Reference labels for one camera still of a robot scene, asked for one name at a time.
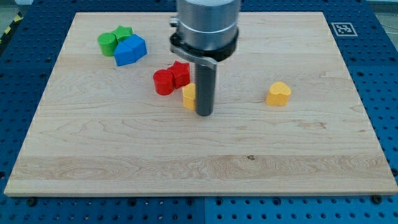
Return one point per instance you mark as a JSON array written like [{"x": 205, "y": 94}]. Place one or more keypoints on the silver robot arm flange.
[{"x": 207, "y": 24}]

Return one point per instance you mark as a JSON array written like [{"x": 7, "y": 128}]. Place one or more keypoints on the yellow hexagon block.
[{"x": 189, "y": 96}]

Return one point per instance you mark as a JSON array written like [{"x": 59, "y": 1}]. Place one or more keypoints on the yellow heart block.
[{"x": 278, "y": 94}]

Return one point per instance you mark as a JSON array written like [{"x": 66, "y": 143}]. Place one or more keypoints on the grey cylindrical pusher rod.
[{"x": 205, "y": 79}]

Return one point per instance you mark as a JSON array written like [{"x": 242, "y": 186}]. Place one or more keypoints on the red star block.
[{"x": 181, "y": 74}]

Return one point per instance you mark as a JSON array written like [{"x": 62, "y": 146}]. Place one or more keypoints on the red cylinder block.
[{"x": 164, "y": 82}]

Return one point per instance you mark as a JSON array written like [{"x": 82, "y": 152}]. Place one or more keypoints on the black clamp with silver lever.
[{"x": 208, "y": 58}]

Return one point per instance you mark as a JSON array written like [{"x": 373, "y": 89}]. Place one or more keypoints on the wooden board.
[{"x": 101, "y": 130}]

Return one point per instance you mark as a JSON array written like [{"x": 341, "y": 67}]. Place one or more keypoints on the blue cube block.
[{"x": 138, "y": 46}]

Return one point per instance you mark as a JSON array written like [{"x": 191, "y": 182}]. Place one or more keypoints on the blue pentagon block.
[{"x": 123, "y": 54}]

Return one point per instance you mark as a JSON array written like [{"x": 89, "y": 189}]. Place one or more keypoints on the green star block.
[{"x": 121, "y": 33}]

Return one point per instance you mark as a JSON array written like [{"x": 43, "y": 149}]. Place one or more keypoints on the green cylinder block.
[{"x": 107, "y": 43}]

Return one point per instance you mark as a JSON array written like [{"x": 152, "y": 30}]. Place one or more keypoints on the fiducial marker tag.
[{"x": 344, "y": 29}]

